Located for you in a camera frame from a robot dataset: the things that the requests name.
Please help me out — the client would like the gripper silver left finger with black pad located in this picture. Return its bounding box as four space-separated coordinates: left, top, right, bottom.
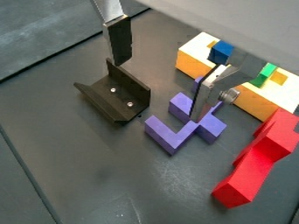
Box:
90 0 133 67

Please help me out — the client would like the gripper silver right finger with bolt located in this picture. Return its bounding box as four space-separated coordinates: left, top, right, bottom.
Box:
190 64 249 123

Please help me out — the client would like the purple interlocking puzzle block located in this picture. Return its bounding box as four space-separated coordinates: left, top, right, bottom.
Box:
145 75 229 157

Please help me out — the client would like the yellow slotted board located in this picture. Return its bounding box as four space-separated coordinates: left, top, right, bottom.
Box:
176 32 299 121

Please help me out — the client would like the green long bar block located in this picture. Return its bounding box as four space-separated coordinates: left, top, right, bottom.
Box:
249 63 277 88

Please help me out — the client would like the blue long bar block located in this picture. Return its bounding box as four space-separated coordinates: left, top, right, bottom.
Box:
209 40 234 65

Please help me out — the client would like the red interlocking puzzle block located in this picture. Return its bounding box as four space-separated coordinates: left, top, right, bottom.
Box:
212 108 299 208

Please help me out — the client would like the black angle bracket fixture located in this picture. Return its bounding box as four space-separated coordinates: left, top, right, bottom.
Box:
74 59 151 125

